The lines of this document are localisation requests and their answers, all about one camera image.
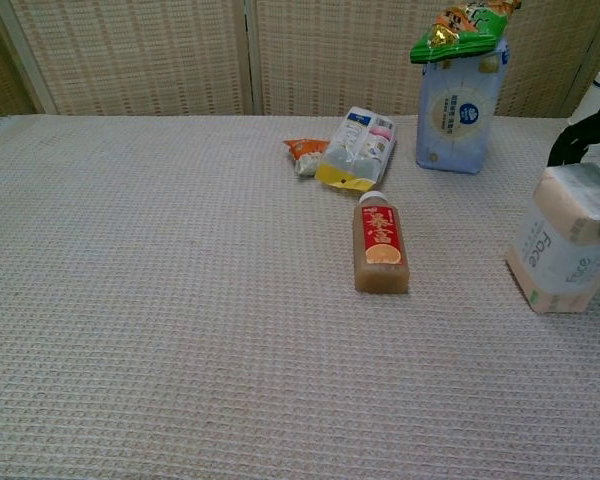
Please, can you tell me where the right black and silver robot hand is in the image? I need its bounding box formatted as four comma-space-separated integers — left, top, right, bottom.
547, 107, 600, 239

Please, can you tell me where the white Face tissue pack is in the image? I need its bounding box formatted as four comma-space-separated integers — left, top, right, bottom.
505, 162, 600, 315

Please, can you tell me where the blue wet wipes pack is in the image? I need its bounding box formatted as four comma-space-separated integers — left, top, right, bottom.
415, 38, 509, 176

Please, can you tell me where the stack of white paper cups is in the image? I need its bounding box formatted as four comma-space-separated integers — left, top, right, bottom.
567, 69, 600, 160

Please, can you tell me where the green peanut snack bag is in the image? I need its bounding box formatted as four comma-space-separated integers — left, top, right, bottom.
410, 0, 523, 65

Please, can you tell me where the yellow and white snack bag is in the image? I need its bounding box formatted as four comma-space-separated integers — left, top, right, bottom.
314, 105, 398, 192

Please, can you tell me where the juice bottle with red label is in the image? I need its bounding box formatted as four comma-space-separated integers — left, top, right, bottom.
353, 190, 411, 295

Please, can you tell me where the small orange snack packet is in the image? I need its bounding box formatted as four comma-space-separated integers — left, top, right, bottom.
282, 137, 330, 177

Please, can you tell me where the beige waffle-weave tablecloth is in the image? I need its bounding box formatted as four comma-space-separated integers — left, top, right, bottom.
0, 113, 600, 480

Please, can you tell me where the woven folding screen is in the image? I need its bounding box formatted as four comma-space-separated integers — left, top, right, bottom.
0, 0, 600, 119

